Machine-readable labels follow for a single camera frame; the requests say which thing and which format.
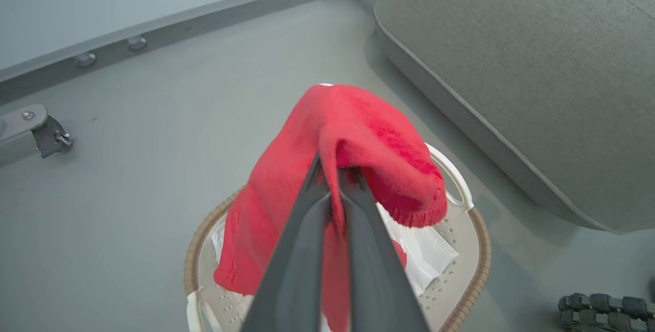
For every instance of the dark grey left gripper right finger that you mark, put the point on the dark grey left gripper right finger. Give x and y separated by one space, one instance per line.
378 281

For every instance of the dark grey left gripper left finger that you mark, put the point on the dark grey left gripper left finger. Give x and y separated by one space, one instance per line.
291 270

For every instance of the red knitted garment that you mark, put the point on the red knitted garment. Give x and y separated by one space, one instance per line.
358 132

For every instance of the white cloth in basket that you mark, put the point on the white cloth in basket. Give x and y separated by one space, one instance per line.
427 255

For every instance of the white laundry basket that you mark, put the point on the white laundry basket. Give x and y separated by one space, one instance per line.
460 270

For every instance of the grey sofa cushion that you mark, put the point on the grey sofa cushion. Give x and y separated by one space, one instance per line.
527 76

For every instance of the round metal furniture foot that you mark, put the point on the round metal furniture foot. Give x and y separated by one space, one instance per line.
136 42
85 59

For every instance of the grey metal caster bracket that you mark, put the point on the grey metal caster bracket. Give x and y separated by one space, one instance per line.
30 132

